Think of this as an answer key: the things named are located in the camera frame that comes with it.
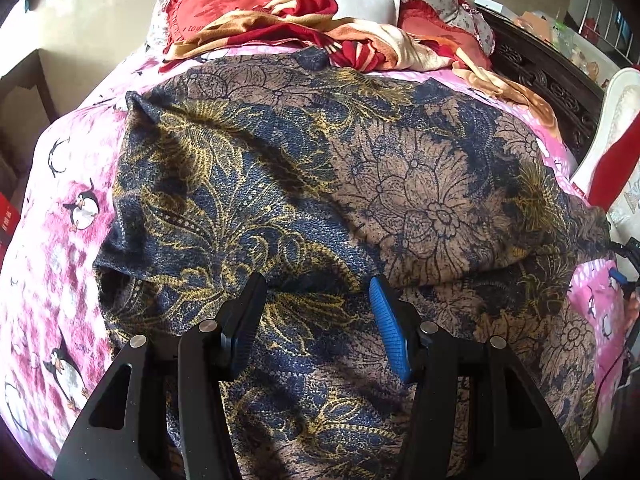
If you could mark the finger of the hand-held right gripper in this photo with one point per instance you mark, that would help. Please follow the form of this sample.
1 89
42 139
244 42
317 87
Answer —
619 275

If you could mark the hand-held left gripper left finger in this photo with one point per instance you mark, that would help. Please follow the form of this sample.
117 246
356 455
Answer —
245 330

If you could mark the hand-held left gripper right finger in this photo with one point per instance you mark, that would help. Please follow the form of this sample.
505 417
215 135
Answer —
392 330

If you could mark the blue brown floral garment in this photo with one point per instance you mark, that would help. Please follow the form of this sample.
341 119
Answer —
310 185

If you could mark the red garment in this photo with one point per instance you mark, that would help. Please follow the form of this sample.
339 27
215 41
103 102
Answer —
620 170

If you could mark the white upholstered chair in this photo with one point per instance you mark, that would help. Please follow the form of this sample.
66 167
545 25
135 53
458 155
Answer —
620 95

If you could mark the pink penguin print blanket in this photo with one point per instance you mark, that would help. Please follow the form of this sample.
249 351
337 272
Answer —
60 260

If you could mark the dark carved wooden headboard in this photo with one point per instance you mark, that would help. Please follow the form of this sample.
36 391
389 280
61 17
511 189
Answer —
545 80

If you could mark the red box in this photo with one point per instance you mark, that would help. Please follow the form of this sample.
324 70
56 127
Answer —
7 225

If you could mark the red orange floral blanket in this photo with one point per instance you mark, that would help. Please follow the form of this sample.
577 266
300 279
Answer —
380 40

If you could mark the white pillow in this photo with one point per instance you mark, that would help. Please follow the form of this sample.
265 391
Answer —
370 5

